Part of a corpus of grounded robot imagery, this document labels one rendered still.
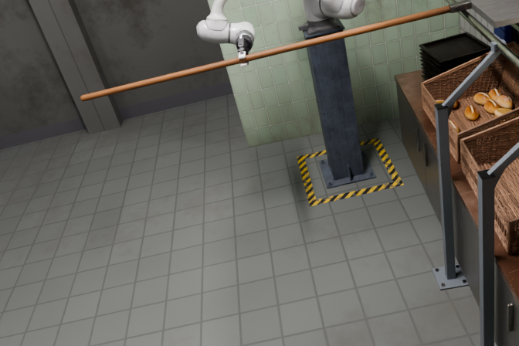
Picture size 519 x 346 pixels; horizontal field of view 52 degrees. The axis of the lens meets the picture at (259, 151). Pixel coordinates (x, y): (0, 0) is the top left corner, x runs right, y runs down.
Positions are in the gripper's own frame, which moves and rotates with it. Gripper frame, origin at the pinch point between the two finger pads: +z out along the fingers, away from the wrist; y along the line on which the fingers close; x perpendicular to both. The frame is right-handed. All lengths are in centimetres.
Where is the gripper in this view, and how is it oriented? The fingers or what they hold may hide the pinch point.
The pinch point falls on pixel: (242, 59)
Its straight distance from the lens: 245.8
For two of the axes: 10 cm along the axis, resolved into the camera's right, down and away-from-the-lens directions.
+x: -9.7, 1.9, 1.2
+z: 0.0, 5.3, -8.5
